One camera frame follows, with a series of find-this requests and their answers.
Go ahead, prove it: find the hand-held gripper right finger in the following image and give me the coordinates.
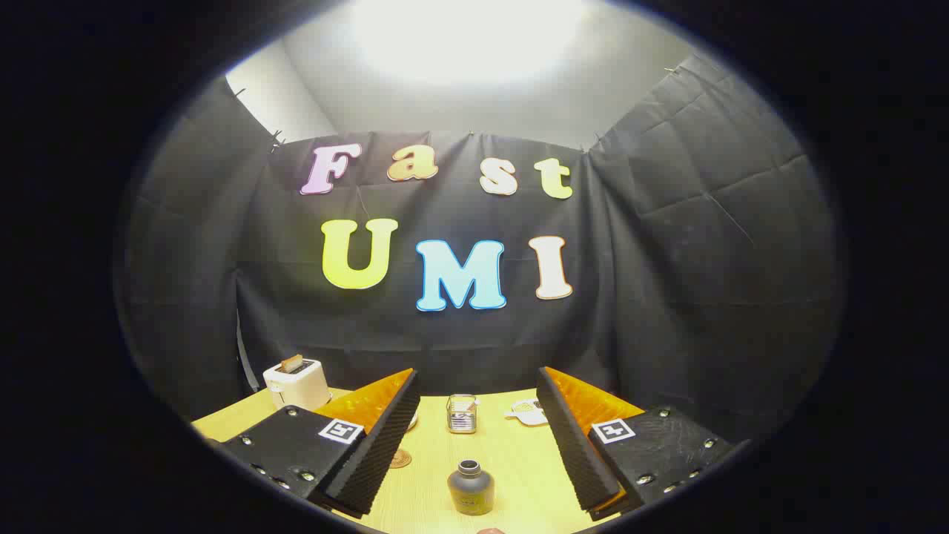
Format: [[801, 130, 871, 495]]
[[536, 366, 750, 521]]

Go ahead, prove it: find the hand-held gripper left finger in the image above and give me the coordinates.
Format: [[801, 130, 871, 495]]
[[221, 368, 421, 519]]

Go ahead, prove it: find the silver bottle with green label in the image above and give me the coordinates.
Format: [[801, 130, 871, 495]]
[[447, 459, 495, 516]]

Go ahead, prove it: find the wooden table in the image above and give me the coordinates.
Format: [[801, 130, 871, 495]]
[[191, 386, 646, 534]]

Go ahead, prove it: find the white divided dish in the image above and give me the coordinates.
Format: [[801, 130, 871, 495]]
[[505, 398, 549, 426]]

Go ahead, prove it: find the white toaster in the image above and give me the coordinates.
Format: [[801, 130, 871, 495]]
[[262, 358, 332, 412]]

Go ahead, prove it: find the metal wire holder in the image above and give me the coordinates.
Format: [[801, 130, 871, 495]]
[[446, 394, 479, 435]]

